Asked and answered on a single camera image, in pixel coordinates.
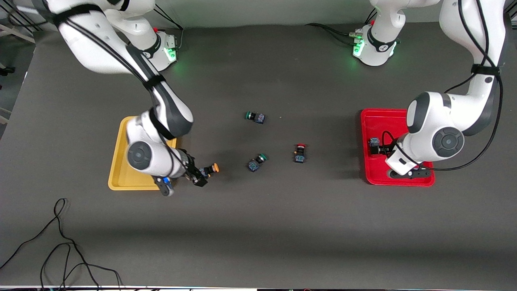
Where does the yellow push button switch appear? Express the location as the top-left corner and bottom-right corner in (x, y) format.
(199, 163), (220, 179)

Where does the red plastic tray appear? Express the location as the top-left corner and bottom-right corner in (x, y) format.
(361, 108), (436, 187)

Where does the yellow plastic tray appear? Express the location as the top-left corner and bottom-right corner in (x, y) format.
(108, 116), (178, 191)

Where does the black left arm wrist cable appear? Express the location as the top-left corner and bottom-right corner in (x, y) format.
(382, 0), (505, 172)

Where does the black arm wrist cable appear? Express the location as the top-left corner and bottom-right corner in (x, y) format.
(382, 0), (505, 172)
(8, 0), (190, 170)

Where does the black left arm base cable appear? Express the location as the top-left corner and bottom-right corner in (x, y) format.
(305, 8), (378, 45)

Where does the black arm base cable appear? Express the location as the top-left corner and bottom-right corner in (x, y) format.
(305, 8), (378, 45)
(153, 6), (184, 51)

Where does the black right arm wrist cable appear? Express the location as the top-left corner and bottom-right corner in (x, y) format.
(8, 0), (190, 170)

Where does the thin black loose cable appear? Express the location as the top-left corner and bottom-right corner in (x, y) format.
(0, 198), (122, 291)

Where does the black right arm base cable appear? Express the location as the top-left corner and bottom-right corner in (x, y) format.
(153, 6), (184, 51)

